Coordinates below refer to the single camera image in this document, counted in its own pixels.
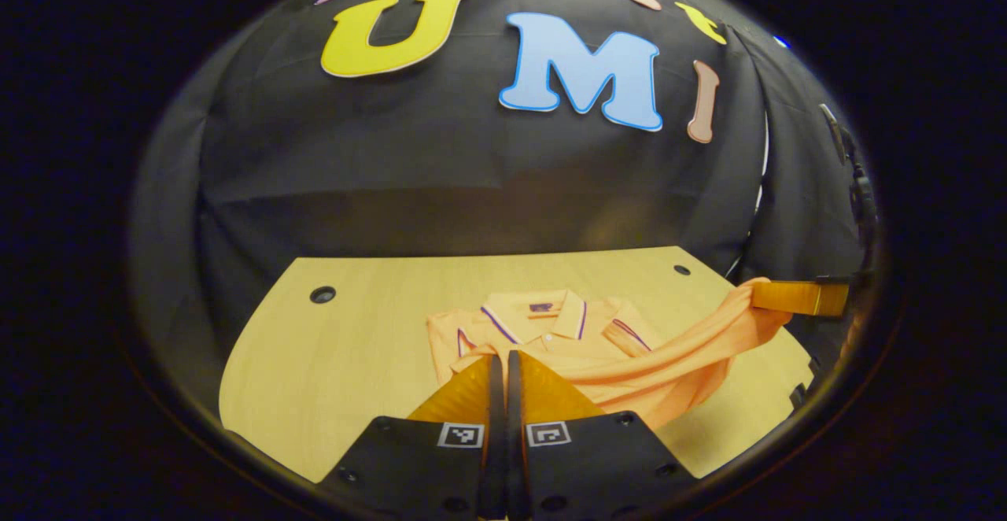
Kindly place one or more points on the black jointed stand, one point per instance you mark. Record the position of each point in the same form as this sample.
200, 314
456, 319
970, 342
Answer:
861, 190

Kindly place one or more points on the black backdrop cloth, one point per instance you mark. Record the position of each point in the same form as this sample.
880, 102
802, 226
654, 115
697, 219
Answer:
472, 175

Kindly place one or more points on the orange polo T-shirt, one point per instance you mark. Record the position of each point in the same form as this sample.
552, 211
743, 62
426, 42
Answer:
669, 363

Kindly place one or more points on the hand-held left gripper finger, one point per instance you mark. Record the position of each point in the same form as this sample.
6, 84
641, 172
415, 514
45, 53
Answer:
514, 458
496, 458

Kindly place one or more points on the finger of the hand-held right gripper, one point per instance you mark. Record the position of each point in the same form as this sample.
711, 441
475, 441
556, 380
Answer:
794, 297

